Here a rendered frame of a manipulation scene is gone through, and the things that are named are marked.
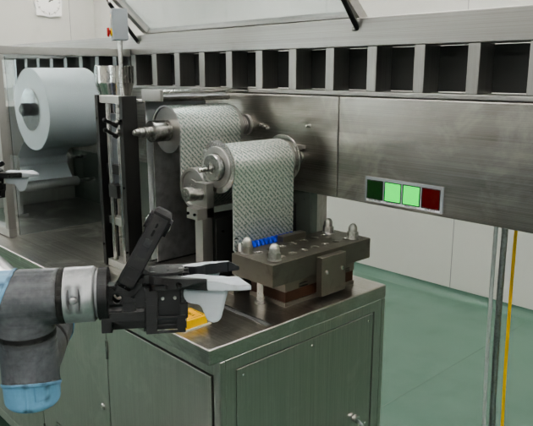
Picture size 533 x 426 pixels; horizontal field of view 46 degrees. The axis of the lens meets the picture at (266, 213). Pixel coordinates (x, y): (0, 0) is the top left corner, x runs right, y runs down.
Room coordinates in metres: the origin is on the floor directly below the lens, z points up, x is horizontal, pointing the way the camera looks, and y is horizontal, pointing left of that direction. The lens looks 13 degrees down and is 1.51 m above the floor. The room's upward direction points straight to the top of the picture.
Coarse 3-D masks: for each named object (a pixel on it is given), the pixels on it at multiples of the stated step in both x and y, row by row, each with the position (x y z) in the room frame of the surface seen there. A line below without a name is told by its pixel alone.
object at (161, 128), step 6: (156, 120) 1.90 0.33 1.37; (162, 120) 1.91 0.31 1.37; (156, 126) 1.87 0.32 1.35; (162, 126) 1.89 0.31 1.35; (168, 126) 1.90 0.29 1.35; (156, 132) 1.87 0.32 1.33; (162, 132) 1.88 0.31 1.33; (168, 132) 1.90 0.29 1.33; (150, 138) 1.89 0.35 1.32; (156, 138) 1.87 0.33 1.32; (162, 138) 1.89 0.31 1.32; (168, 138) 1.90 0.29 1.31
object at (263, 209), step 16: (240, 192) 1.72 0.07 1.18; (256, 192) 1.76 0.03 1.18; (272, 192) 1.80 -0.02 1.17; (288, 192) 1.85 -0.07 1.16; (240, 208) 1.72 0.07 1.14; (256, 208) 1.76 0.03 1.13; (272, 208) 1.80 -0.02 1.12; (288, 208) 1.85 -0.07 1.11; (240, 224) 1.72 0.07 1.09; (256, 224) 1.76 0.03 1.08; (272, 224) 1.80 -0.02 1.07; (288, 224) 1.85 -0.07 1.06; (240, 240) 1.72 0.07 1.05
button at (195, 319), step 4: (188, 312) 1.48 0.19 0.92; (192, 312) 1.48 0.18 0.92; (196, 312) 1.48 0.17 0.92; (200, 312) 1.48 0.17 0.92; (188, 316) 1.45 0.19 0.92; (192, 316) 1.45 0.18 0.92; (196, 316) 1.45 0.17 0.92; (200, 316) 1.45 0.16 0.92; (204, 316) 1.46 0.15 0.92; (188, 320) 1.43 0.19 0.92; (192, 320) 1.43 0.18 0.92; (196, 320) 1.44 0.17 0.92; (200, 320) 1.45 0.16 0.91; (204, 320) 1.46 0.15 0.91; (188, 324) 1.42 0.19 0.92; (192, 324) 1.43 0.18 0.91; (196, 324) 1.44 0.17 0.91; (200, 324) 1.45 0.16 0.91; (188, 328) 1.42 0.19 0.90
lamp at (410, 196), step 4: (404, 188) 1.67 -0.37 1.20; (408, 188) 1.66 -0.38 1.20; (412, 188) 1.65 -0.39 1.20; (416, 188) 1.65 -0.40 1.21; (404, 192) 1.67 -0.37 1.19; (408, 192) 1.66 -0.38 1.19; (412, 192) 1.65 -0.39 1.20; (416, 192) 1.64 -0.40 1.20; (404, 196) 1.67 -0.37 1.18; (408, 196) 1.66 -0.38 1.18; (412, 196) 1.65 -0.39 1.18; (416, 196) 1.64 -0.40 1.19; (404, 200) 1.67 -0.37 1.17; (408, 200) 1.66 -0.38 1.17; (412, 200) 1.65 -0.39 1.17; (416, 200) 1.64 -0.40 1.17; (408, 204) 1.66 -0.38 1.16; (412, 204) 1.65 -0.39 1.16; (416, 204) 1.64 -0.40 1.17
